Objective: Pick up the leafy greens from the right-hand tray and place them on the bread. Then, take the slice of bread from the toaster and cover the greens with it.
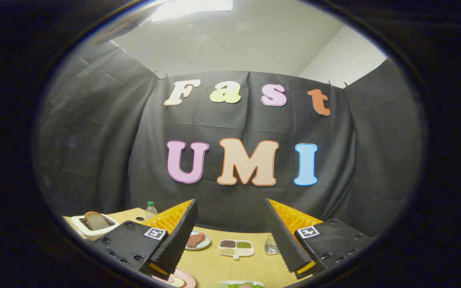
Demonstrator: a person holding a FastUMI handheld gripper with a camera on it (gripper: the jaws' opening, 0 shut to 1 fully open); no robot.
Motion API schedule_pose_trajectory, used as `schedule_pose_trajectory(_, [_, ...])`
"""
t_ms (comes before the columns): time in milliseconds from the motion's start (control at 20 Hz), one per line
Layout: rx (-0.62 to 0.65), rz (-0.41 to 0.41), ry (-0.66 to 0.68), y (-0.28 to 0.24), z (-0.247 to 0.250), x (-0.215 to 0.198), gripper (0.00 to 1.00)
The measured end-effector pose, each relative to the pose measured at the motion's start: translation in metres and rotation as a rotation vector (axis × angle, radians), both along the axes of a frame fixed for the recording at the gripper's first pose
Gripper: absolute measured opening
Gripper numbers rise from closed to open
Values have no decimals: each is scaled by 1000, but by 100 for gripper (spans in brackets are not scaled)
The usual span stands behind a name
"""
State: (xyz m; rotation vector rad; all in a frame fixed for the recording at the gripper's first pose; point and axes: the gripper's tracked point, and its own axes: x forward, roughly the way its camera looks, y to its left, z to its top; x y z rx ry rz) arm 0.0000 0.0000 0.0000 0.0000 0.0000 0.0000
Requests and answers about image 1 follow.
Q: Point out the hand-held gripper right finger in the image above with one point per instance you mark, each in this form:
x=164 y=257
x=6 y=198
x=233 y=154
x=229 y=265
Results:
x=284 y=240

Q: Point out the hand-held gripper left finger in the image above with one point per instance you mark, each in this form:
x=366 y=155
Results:
x=178 y=236

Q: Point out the green lettuce leaf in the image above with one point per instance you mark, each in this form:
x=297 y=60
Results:
x=230 y=285

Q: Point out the brown crust bread slice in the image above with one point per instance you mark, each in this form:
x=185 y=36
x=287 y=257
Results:
x=96 y=220

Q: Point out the brown meat patty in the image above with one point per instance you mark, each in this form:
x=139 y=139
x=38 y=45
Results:
x=192 y=241
x=200 y=237

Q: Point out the pale green plate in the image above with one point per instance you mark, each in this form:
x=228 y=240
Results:
x=204 y=244

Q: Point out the clear green cap water bottle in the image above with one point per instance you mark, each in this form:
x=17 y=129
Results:
x=151 y=210

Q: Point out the pink plate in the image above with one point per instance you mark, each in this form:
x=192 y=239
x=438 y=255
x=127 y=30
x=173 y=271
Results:
x=188 y=279

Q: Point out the white divided bean dish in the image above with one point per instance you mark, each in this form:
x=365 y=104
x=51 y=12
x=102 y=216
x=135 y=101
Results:
x=235 y=248

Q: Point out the white toaster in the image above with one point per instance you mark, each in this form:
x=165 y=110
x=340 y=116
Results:
x=80 y=226

